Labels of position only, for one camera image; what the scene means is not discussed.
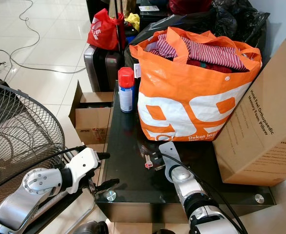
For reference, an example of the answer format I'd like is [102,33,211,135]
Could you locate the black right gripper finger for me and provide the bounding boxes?
[143,151,163,166]

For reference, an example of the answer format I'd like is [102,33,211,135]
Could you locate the black glass table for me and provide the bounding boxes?
[95,80,278,225]

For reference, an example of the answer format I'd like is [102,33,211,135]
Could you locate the small open cardboard box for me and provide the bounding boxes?
[69,80,117,145]

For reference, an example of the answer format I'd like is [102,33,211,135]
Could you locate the orange white shopping bag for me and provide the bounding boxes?
[128,27,263,143]

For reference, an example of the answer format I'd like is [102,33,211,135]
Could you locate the spray can with red cap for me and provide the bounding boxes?
[118,67,135,113]

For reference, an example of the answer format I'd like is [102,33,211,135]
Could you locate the metal grille floor fan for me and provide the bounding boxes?
[0,80,65,220]

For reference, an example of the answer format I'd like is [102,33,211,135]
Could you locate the grey brown suitcase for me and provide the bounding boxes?
[83,44,122,92]

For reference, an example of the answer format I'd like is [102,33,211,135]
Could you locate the printed pillow cardboard box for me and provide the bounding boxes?
[213,38,286,187]

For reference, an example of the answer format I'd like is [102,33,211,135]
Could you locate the red white striped cloth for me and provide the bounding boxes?
[149,33,247,73]

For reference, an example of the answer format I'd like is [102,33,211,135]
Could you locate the blue bottle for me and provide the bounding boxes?
[124,27,136,45]

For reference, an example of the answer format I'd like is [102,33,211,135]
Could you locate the red plastic bag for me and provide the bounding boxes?
[87,9,125,51]

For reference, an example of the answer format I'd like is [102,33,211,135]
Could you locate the yellow cloth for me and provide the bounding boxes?
[124,13,140,32]

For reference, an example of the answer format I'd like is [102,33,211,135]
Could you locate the black box with white label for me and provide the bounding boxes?
[137,4,173,33]

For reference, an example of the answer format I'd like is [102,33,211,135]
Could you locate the dark red bag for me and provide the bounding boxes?
[168,0,214,15]

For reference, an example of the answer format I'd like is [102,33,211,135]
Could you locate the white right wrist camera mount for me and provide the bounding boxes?
[159,141,184,170]

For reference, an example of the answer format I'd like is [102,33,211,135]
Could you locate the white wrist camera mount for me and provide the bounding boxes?
[64,147,101,182]
[159,141,184,170]

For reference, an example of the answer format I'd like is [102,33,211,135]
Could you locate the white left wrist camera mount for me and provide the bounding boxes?
[64,147,101,182]

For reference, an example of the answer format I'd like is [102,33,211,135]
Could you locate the grey floor cable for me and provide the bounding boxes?
[10,0,90,74]

